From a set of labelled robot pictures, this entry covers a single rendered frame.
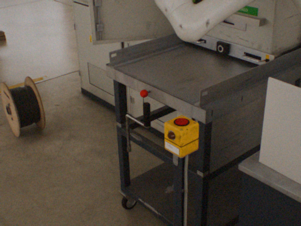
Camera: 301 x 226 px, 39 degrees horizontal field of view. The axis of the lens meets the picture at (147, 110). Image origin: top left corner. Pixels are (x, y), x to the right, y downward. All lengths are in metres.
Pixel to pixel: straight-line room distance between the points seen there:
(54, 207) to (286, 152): 1.48
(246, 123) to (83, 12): 1.89
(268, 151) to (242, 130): 0.42
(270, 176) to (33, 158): 1.87
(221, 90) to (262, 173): 0.38
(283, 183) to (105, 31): 1.30
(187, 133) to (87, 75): 2.29
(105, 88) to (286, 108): 2.23
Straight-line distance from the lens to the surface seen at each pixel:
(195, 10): 1.40
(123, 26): 2.27
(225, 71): 1.85
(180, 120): 1.32
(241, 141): 1.82
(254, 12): 1.87
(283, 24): 1.88
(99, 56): 3.27
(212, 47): 2.05
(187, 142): 1.32
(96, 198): 2.47
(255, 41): 1.89
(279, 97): 1.29
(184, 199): 1.49
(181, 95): 1.62
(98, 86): 3.42
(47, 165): 2.81
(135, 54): 1.99
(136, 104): 3.04
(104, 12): 2.23
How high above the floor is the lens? 1.55
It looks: 27 degrees down
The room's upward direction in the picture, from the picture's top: 2 degrees counter-clockwise
